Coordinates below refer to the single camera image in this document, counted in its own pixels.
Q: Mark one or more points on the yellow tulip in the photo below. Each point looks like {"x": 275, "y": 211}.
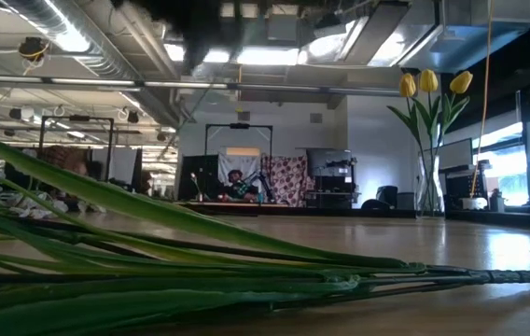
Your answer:
{"x": 461, "y": 82}
{"x": 408, "y": 85}
{"x": 428, "y": 80}

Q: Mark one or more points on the white flower sprig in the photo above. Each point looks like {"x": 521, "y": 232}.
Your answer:
{"x": 36, "y": 212}

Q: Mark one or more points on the tall clear glass vase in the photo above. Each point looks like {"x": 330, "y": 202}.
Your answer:
{"x": 428, "y": 196}

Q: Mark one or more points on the white floral cloth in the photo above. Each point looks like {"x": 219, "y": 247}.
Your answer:
{"x": 246, "y": 163}

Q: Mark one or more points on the pink dotted cloth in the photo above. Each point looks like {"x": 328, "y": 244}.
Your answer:
{"x": 288, "y": 179}

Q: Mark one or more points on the person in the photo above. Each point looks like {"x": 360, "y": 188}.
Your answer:
{"x": 62, "y": 161}
{"x": 146, "y": 182}
{"x": 239, "y": 186}

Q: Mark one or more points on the metal equipment shelf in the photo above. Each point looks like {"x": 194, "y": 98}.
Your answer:
{"x": 332, "y": 177}

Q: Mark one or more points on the black panel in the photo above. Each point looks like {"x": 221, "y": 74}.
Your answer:
{"x": 197, "y": 177}

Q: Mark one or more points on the ceiling light panel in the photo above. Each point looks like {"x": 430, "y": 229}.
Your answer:
{"x": 265, "y": 56}

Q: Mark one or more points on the green flower stems foreground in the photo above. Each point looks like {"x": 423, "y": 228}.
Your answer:
{"x": 153, "y": 208}

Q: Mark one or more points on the grey ceiling pipe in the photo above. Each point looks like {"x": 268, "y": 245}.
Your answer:
{"x": 176, "y": 85}

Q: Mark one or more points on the black chair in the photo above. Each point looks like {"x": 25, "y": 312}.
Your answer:
{"x": 386, "y": 196}

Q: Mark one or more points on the grey bin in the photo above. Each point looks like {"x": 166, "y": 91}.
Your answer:
{"x": 405, "y": 201}

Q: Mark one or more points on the white panel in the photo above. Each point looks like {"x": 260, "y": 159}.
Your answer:
{"x": 120, "y": 165}

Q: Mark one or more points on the computer monitor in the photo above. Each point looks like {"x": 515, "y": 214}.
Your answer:
{"x": 456, "y": 154}

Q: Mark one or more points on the white round container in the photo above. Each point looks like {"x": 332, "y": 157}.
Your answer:
{"x": 474, "y": 203}

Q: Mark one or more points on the dark bottle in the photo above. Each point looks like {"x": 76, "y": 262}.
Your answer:
{"x": 497, "y": 200}

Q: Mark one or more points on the large metal air duct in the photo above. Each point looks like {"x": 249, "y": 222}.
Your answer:
{"x": 433, "y": 46}

